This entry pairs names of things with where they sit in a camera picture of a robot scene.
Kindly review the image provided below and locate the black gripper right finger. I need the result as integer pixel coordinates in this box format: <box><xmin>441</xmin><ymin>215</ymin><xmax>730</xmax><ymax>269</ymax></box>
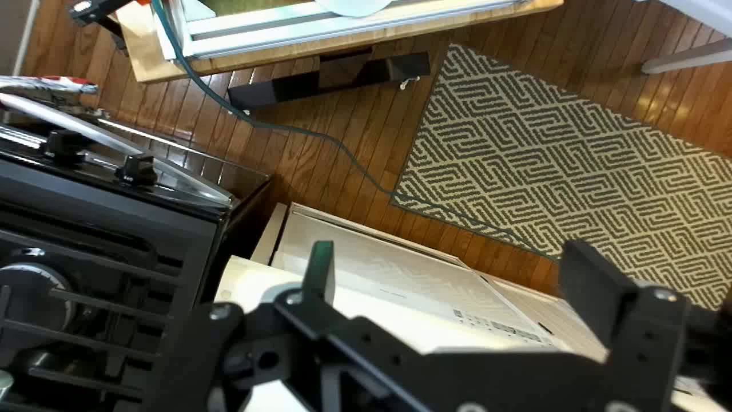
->
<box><xmin>559</xmin><ymin>241</ymin><xmax>689</xmax><ymax>376</ymax></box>

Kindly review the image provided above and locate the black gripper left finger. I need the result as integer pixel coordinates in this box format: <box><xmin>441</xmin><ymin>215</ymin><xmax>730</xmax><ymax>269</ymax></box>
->
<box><xmin>274</xmin><ymin>241</ymin><xmax>420</xmax><ymax>360</ymax></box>

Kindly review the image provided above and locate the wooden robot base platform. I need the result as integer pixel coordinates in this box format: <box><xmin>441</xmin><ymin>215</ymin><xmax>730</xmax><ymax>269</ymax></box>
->
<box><xmin>112</xmin><ymin>0</ymin><xmax>568</xmax><ymax>88</ymax></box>

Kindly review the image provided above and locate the white dishwasher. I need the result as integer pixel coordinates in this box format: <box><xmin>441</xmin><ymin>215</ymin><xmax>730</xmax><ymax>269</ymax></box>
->
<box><xmin>216</xmin><ymin>204</ymin><xmax>613</xmax><ymax>360</ymax></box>

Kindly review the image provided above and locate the black gas stove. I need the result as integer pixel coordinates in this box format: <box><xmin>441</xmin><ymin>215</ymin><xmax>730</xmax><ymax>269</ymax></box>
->
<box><xmin>0</xmin><ymin>76</ymin><xmax>271</xmax><ymax>412</ymax></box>

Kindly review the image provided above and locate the patterned green floor rug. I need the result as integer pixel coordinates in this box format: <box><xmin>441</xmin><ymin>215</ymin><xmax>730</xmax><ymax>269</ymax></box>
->
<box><xmin>393</xmin><ymin>44</ymin><xmax>732</xmax><ymax>310</ymax></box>

